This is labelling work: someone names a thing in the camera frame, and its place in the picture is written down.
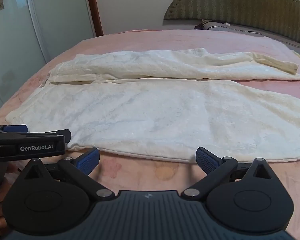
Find brown wooden frame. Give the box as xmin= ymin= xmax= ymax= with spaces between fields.
xmin=84 ymin=0 xmax=104 ymax=37

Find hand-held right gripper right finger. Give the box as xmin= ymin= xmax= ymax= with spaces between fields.
xmin=181 ymin=147 xmax=273 ymax=202

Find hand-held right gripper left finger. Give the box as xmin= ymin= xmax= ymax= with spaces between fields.
xmin=24 ymin=147 xmax=115 ymax=202

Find pink floral blanket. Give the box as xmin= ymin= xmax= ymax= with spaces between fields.
xmin=0 ymin=29 xmax=300 ymax=230

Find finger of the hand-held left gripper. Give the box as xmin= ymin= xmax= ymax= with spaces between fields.
xmin=0 ymin=124 xmax=29 ymax=133
xmin=22 ymin=129 xmax=72 ymax=144

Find cream white pants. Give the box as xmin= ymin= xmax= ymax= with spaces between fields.
xmin=5 ymin=47 xmax=300 ymax=162

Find floral glass wardrobe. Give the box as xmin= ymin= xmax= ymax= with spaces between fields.
xmin=0 ymin=0 xmax=97 ymax=120

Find grey pillow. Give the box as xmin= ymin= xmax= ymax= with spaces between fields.
xmin=194 ymin=19 xmax=300 ymax=53

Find green quilted headboard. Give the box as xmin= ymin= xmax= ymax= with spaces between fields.
xmin=163 ymin=0 xmax=300 ymax=44

